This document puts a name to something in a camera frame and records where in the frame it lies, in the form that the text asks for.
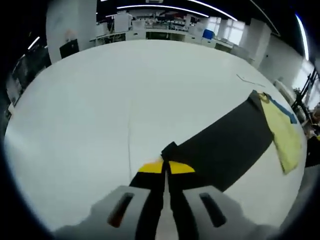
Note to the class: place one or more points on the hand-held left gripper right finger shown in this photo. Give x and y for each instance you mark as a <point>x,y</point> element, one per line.
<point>225,212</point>

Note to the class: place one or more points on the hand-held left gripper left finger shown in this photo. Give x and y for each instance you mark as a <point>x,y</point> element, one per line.
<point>120,212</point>

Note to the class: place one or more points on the dark grey and blue garment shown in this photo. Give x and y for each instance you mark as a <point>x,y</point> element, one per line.
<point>225,145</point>

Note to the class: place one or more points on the yellow-green template cloth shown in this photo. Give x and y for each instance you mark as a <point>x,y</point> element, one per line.
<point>285,140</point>

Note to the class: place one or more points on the thin white strip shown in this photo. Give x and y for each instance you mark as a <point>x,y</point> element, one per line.
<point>250,80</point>

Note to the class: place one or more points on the white-grey chair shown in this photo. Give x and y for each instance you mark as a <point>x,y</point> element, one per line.
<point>283,90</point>

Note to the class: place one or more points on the black metal stand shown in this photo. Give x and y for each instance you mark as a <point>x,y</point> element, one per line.
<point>303,90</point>

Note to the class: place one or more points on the black box at pillar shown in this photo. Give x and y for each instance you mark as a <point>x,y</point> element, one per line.
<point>69,48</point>

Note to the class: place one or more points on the dark glass partition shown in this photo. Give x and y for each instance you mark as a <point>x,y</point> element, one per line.
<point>32,65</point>

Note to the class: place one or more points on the white square pillar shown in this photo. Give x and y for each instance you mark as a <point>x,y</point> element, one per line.
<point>70,20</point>
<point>255,40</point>

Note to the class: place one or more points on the blue storage bin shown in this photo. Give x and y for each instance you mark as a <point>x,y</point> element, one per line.
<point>208,34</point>

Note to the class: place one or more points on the white cabinet row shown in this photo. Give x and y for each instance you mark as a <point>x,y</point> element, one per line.
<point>137,33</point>

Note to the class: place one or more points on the bright window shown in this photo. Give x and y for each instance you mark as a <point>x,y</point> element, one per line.
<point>227,30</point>

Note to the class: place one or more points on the white board panel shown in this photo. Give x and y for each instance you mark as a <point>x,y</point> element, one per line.
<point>122,22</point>

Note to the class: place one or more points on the curved ceiling rail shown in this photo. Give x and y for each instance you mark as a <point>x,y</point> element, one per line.
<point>268,17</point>

